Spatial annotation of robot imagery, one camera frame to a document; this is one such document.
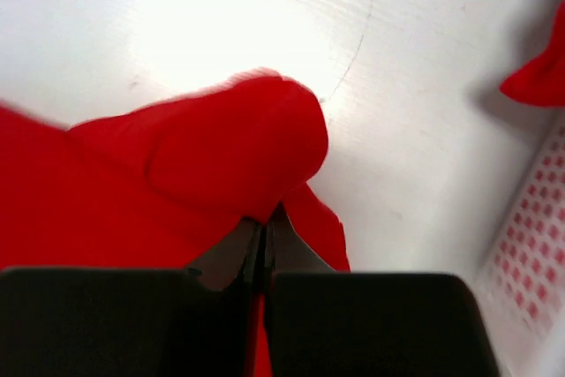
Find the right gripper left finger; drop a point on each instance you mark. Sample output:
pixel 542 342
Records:
pixel 198 320

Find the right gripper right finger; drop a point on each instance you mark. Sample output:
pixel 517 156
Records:
pixel 322 322

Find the white plastic basket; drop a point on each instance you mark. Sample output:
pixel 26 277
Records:
pixel 523 275

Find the red t shirt pile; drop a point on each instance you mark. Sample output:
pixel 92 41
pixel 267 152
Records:
pixel 540 82

